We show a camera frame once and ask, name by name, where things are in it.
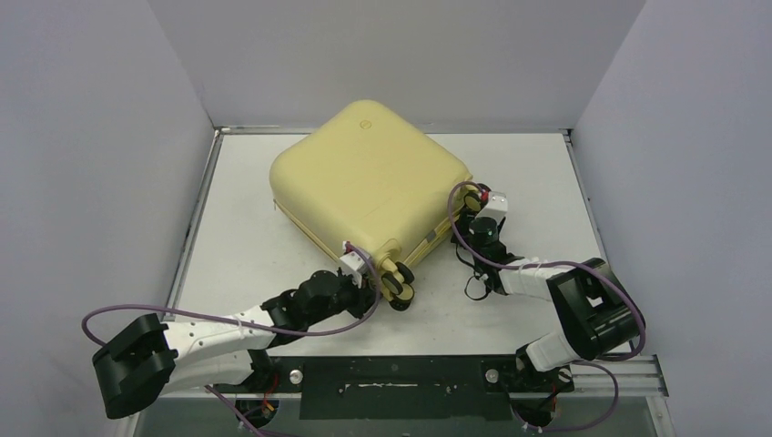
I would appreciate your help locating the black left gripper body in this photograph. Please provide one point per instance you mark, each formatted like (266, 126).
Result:
(349, 298)

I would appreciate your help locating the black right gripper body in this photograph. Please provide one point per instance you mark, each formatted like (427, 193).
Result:
(478, 211)

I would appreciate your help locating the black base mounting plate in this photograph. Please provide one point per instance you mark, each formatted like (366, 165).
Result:
(405, 387)

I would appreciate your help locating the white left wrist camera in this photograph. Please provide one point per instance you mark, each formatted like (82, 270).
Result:
(352, 263)

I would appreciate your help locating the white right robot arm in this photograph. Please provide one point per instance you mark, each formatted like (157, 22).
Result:
(595, 313)

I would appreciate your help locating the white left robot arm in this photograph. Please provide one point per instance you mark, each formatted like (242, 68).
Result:
(150, 357)

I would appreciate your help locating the yellow suitcase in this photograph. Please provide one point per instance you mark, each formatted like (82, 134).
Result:
(370, 178)

